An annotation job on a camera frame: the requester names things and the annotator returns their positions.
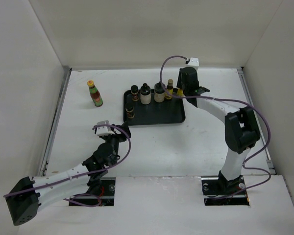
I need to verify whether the small spice jar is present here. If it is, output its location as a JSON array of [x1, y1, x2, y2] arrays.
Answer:
[[125, 104, 135, 119], [130, 85, 139, 102]]

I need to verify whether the yellow label bottle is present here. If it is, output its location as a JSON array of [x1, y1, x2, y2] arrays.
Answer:
[[176, 89, 184, 97], [165, 79, 173, 100]]

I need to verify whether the white powder shaker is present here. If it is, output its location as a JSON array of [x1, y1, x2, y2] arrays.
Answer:
[[154, 82, 165, 103], [140, 83, 151, 105]]

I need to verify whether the red chili sauce bottle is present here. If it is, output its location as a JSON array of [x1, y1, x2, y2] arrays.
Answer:
[[87, 80, 103, 107]]

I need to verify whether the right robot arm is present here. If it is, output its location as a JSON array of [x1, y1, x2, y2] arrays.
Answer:
[[177, 67, 260, 194]]

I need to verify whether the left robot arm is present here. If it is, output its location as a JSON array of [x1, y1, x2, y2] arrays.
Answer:
[[4, 121, 131, 226]]

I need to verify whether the black plastic tray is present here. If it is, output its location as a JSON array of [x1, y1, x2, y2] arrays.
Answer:
[[123, 89, 186, 126]]

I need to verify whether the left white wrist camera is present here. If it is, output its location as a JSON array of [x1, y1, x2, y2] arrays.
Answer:
[[93, 120, 114, 137]]

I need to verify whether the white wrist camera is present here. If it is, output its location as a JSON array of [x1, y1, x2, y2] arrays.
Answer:
[[186, 57, 199, 70], [93, 120, 114, 137]]

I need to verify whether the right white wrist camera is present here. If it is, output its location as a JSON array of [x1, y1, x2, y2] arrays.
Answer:
[[186, 57, 199, 70]]

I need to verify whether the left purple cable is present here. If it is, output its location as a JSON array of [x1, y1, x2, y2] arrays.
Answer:
[[3, 124, 132, 208]]

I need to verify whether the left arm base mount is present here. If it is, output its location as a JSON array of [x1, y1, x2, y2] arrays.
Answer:
[[69, 178, 116, 207]]

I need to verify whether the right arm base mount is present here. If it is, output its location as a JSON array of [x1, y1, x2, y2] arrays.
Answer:
[[201, 177, 249, 206]]

